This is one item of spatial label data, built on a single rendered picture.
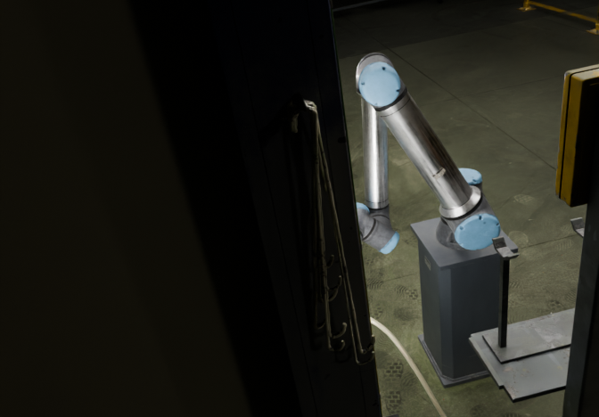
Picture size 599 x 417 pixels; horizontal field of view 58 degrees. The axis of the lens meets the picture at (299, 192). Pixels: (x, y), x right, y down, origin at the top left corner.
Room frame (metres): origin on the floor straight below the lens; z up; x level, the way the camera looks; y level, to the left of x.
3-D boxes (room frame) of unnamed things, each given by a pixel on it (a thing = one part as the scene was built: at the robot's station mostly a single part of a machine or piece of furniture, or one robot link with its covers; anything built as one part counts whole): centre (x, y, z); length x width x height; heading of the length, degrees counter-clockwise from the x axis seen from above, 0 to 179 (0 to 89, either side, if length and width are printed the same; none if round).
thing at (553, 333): (0.99, -0.55, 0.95); 0.26 x 0.15 x 0.32; 95
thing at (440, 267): (1.72, -0.59, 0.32); 0.31 x 0.31 x 0.64; 5
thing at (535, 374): (0.97, -0.55, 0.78); 0.31 x 0.23 x 0.01; 95
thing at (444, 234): (1.72, -0.59, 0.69); 0.19 x 0.19 x 0.10
